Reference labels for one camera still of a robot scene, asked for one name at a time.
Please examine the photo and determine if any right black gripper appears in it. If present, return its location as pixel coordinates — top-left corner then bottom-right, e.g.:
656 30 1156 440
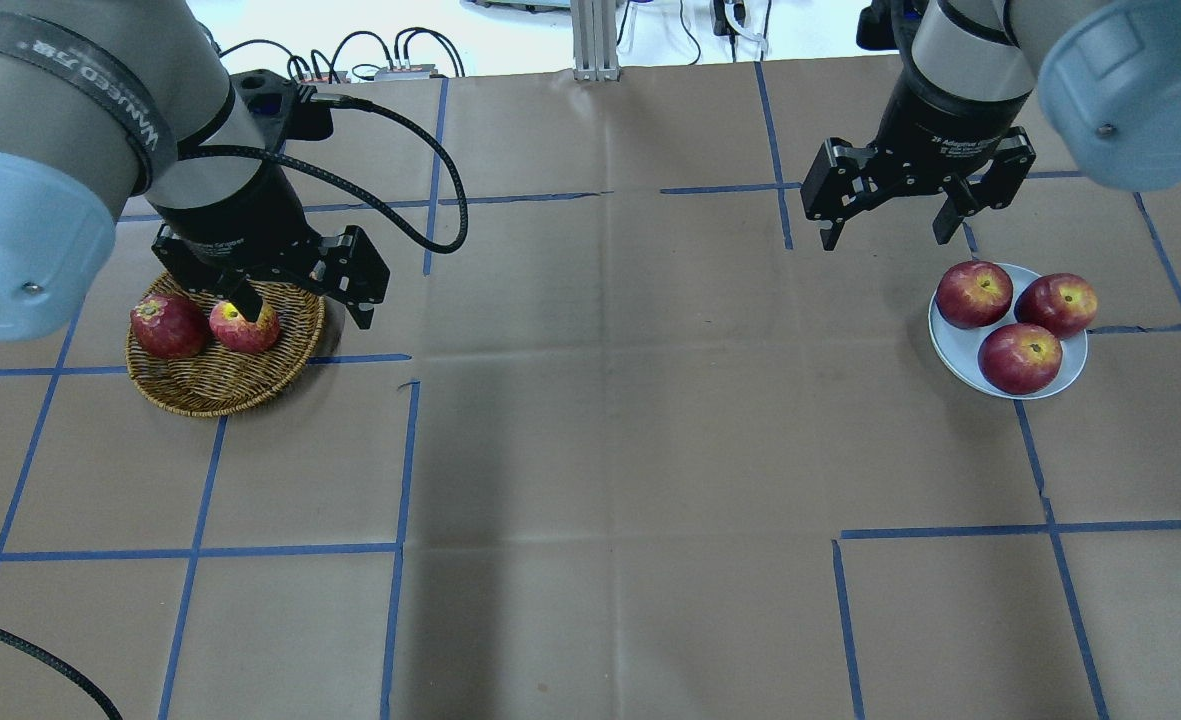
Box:
801 68 1035 251

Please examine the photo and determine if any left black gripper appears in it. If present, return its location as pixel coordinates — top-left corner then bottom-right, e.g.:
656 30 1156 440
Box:
152 178 390 330

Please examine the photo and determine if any red apple being transferred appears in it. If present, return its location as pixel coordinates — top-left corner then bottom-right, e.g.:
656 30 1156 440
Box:
209 300 282 354

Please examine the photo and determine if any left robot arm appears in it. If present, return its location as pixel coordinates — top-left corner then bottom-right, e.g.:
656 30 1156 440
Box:
0 1 390 341

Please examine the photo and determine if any red apple on plate rear-left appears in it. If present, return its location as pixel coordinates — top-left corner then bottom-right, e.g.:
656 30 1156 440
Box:
934 260 1014 330

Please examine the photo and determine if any red apple in basket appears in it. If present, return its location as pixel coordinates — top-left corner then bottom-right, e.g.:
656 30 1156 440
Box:
130 293 211 359

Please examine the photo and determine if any light blue plate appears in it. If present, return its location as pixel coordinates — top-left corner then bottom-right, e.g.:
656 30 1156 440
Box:
928 263 1088 398

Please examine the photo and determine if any red apple on plate front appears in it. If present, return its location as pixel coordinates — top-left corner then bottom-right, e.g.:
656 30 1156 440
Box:
977 323 1064 395

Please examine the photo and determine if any red apple on plate rear-right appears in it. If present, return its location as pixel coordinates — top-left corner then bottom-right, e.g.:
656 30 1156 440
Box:
1014 273 1100 340

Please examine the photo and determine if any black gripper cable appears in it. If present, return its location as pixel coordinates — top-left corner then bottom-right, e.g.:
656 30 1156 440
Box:
178 92 469 255

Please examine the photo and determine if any aluminium frame post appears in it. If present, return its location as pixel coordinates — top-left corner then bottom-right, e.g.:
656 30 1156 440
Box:
570 0 621 81

